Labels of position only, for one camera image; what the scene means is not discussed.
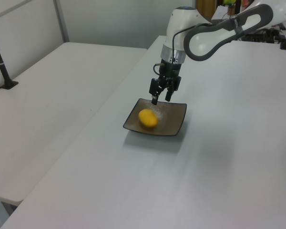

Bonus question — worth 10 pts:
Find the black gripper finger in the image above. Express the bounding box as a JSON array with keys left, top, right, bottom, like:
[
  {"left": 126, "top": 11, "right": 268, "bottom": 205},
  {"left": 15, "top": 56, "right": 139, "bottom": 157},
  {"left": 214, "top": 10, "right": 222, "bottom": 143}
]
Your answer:
[
  {"left": 148, "top": 78, "right": 165, "bottom": 106},
  {"left": 164, "top": 75, "right": 182, "bottom": 102}
]

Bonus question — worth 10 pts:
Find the tangle of black cables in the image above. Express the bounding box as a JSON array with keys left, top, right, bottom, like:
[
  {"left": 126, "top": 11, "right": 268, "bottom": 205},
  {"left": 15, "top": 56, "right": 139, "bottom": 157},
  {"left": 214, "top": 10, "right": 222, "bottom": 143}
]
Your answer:
[{"left": 245, "top": 28, "right": 281, "bottom": 44}]

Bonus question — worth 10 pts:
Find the grey partition frame post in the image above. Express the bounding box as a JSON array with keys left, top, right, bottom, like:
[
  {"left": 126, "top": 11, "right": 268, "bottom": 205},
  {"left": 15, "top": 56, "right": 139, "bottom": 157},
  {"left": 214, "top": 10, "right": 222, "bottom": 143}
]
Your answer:
[{"left": 53, "top": 0, "right": 70, "bottom": 44}]

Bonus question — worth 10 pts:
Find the yellow lemon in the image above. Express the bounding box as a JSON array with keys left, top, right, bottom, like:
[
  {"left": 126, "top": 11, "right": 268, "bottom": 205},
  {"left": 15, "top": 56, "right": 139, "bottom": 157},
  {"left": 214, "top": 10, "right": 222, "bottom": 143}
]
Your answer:
[{"left": 138, "top": 109, "right": 159, "bottom": 130}]

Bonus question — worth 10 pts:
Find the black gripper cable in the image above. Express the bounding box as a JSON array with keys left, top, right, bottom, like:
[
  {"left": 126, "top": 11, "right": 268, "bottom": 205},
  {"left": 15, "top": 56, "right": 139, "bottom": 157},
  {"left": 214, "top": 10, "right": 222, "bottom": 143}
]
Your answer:
[{"left": 153, "top": 22, "right": 229, "bottom": 77}]

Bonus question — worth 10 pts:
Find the black camera stand pole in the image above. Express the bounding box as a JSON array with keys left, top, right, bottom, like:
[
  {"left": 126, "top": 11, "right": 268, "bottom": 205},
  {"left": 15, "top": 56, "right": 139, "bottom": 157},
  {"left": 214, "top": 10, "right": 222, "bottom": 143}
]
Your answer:
[{"left": 0, "top": 25, "right": 19, "bottom": 90}]

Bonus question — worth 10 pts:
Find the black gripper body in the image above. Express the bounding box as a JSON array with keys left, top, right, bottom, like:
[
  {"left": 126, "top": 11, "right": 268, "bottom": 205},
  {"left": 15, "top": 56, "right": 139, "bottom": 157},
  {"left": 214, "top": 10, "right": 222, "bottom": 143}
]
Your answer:
[{"left": 157, "top": 60, "right": 183, "bottom": 93}]

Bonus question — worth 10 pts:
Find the wooden board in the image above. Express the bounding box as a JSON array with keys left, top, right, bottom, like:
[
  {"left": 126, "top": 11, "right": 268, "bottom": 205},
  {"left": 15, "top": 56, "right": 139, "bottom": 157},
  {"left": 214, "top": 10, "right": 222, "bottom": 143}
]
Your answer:
[{"left": 195, "top": 0, "right": 216, "bottom": 19}]

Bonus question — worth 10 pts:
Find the square brown ceramic plate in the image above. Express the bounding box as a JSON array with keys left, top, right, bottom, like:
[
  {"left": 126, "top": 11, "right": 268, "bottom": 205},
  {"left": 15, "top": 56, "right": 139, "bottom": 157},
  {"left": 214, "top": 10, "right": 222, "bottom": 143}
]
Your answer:
[{"left": 123, "top": 98, "right": 187, "bottom": 137}]

